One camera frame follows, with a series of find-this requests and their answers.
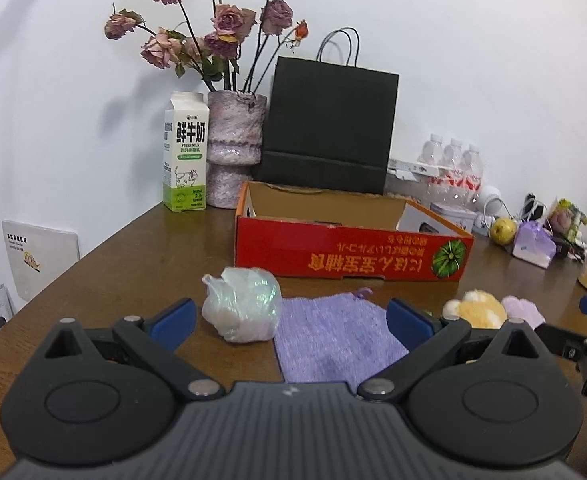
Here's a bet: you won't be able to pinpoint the purple tissue pack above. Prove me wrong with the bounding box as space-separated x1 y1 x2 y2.
512 220 557 267

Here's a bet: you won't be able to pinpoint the dried pink roses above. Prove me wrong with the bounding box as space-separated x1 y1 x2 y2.
104 0 309 94

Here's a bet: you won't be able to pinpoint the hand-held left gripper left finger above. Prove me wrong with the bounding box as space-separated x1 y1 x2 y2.
32 298 224 402

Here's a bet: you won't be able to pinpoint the iridescent plastic bag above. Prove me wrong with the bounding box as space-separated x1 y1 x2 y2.
202 266 282 344

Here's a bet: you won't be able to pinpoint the red cardboard box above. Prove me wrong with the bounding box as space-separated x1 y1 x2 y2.
234 180 475 284

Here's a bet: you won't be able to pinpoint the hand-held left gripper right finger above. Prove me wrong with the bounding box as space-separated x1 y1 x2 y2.
358 297 553 403

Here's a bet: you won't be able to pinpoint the white panel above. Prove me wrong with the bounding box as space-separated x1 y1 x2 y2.
2 219 81 302

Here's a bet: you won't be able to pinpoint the clear water bottle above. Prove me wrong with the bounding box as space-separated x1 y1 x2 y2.
442 138 464 176
461 144 484 186
421 133 445 171

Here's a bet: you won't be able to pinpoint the purple knitted cloth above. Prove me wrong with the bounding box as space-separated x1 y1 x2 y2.
273 287 410 394

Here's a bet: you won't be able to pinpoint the white flat box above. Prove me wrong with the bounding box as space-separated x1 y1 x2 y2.
387 158 442 180

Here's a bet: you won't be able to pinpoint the fluffy purple glove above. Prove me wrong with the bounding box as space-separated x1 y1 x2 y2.
501 295 547 332

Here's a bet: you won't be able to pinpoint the colourful snack bag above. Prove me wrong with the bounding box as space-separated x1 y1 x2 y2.
546 198 587 262

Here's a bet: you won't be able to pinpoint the black paper bag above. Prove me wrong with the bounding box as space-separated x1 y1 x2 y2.
254 28 401 196

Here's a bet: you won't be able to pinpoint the yellow green fruit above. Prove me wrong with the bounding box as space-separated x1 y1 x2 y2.
489 217 518 246

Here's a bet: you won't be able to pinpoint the yellow white plush hamster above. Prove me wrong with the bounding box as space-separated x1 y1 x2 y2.
443 289 509 332

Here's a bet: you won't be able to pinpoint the purple mottled vase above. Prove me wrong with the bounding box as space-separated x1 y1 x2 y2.
206 90 268 210

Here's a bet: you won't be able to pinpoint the white green milk carton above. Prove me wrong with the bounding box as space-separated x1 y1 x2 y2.
162 91 210 213

